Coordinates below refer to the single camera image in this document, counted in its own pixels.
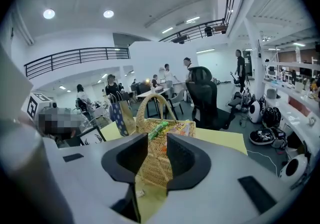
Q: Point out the small white candy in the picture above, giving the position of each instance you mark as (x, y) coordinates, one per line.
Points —
(140, 193)

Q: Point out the orange snack packet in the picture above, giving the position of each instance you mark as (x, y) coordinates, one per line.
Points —
(180, 127)

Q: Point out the round ceiling light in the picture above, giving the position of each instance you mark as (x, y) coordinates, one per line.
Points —
(49, 14)
(108, 14)

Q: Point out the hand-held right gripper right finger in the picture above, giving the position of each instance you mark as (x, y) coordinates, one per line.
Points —
(220, 193)

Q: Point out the black office chair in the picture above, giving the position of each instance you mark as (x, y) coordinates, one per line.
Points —
(202, 97)

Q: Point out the white black round robot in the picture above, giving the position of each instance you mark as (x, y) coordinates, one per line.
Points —
(301, 161)
(256, 112)

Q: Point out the two-tier wicker basket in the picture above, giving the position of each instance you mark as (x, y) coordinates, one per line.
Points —
(157, 165)

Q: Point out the black gift bag gold dots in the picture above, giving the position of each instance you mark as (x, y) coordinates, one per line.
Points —
(120, 117)

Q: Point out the white long counter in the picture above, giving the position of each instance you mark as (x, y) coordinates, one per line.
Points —
(292, 115)

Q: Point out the black round robot shell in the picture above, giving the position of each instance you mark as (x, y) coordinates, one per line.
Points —
(265, 137)
(272, 117)

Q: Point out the black deer picture frame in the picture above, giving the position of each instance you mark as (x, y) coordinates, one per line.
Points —
(92, 137)

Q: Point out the black balcony railing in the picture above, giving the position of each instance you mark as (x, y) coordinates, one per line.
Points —
(80, 55)
(192, 33)

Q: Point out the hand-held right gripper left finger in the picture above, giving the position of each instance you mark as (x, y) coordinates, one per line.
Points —
(95, 188)

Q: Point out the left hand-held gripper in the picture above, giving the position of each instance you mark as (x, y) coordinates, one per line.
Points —
(32, 105)

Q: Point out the yellow tablecloth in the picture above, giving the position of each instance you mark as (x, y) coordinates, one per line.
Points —
(225, 142)

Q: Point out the green candy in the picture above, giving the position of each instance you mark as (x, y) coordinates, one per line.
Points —
(158, 129)

